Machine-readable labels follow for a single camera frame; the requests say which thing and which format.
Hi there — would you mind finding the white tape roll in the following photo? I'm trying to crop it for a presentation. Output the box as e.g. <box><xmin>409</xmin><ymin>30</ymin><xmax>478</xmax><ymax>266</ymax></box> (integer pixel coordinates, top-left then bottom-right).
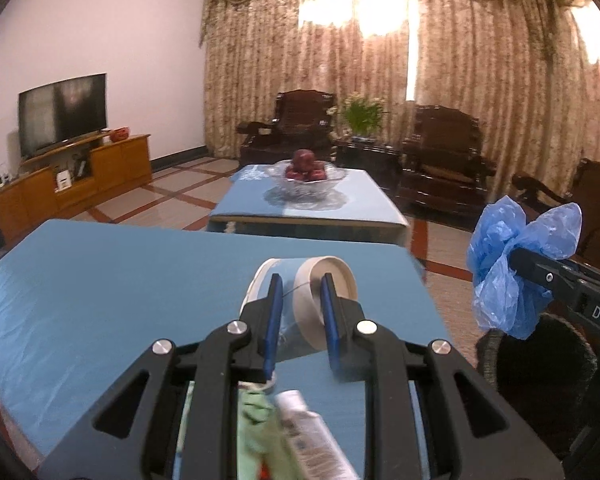
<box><xmin>239</xmin><ymin>255</ymin><xmax>357</xmax><ymax>361</ymax></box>

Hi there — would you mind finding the blue plastic shoe cover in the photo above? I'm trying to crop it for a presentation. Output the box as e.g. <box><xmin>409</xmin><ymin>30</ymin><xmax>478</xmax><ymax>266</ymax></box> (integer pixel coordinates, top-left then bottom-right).
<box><xmin>466</xmin><ymin>196</ymin><xmax>583</xmax><ymax>341</ymax></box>

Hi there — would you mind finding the dark wooden sofa bench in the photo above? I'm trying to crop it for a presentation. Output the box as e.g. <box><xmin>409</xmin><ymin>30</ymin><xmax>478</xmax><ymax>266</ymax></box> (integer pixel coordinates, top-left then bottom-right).
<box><xmin>511</xmin><ymin>158</ymin><xmax>600</xmax><ymax>281</ymax></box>

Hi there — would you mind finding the green glove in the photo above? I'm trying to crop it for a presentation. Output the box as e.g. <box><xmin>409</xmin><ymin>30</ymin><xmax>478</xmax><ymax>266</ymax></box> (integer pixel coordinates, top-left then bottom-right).
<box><xmin>237</xmin><ymin>390</ymin><xmax>301</xmax><ymax>480</ymax></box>

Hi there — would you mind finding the black flat screen television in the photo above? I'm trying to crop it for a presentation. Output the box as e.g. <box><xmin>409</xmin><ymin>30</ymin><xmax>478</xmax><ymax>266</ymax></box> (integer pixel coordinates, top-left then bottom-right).
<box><xmin>18</xmin><ymin>73</ymin><xmax>107</xmax><ymax>160</ymax></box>

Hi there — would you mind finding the wooden television cabinet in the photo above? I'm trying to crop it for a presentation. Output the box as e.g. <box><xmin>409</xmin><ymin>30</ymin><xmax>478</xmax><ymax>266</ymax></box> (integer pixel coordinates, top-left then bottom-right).
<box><xmin>0</xmin><ymin>133</ymin><xmax>153</xmax><ymax>241</ymax></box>

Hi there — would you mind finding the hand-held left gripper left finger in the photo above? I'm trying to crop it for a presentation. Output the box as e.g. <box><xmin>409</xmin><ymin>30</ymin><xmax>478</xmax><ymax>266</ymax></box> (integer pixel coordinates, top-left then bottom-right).
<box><xmin>40</xmin><ymin>272</ymin><xmax>286</xmax><ymax>480</ymax></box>

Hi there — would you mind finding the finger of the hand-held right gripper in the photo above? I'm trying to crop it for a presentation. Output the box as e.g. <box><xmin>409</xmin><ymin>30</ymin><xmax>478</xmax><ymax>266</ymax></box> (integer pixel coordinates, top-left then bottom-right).
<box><xmin>509</xmin><ymin>245</ymin><xmax>583</xmax><ymax>307</ymax></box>
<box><xmin>555</xmin><ymin>258</ymin><xmax>600</xmax><ymax>292</ymax></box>

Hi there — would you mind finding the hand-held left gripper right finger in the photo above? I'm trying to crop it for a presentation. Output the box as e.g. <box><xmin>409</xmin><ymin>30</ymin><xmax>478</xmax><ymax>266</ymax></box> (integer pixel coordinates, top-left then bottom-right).
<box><xmin>320</xmin><ymin>271</ymin><xmax>566</xmax><ymax>480</ymax></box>

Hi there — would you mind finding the green potted plant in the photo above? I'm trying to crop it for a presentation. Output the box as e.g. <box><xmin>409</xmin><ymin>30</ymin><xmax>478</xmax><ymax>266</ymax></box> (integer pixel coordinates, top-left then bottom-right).
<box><xmin>327</xmin><ymin>92</ymin><xmax>388</xmax><ymax>137</ymax></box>

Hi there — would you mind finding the brown seat cushion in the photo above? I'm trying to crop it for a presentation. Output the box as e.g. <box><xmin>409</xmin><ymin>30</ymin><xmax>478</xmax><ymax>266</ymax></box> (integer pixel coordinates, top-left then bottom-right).
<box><xmin>420</xmin><ymin>162</ymin><xmax>473</xmax><ymax>181</ymax></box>

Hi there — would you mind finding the small white printed packet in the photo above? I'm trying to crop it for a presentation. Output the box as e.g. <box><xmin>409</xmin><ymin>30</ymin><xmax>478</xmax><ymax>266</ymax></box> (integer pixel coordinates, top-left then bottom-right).
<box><xmin>274</xmin><ymin>390</ymin><xmax>359</xmax><ymax>480</ymax></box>

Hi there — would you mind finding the dark wooden side table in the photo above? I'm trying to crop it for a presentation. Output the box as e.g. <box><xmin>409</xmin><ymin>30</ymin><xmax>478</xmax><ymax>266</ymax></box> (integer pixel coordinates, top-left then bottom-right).
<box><xmin>332</xmin><ymin>137</ymin><xmax>406</xmax><ymax>196</ymax></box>

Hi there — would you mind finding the beige floral curtain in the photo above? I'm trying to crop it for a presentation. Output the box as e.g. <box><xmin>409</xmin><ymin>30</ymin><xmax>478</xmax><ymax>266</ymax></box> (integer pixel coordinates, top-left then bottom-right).
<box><xmin>200</xmin><ymin>0</ymin><xmax>600</xmax><ymax>183</ymax></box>

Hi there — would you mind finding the glass fruit bowl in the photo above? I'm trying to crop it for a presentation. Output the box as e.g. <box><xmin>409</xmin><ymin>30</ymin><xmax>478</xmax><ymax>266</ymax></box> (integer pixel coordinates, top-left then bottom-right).
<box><xmin>265</xmin><ymin>159</ymin><xmax>349</xmax><ymax>202</ymax></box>

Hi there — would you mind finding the black wicker trash bin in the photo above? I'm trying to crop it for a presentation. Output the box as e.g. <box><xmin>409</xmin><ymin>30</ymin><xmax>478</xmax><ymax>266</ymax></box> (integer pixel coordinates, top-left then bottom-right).
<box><xmin>475</xmin><ymin>312</ymin><xmax>600</xmax><ymax>461</ymax></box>

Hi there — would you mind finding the dark wooden armchair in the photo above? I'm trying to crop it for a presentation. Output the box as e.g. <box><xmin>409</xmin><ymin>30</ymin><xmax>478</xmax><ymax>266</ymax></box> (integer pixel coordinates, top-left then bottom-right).
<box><xmin>396</xmin><ymin>105</ymin><xmax>497</xmax><ymax>211</ymax></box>
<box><xmin>236</xmin><ymin>90</ymin><xmax>338</xmax><ymax>167</ymax></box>

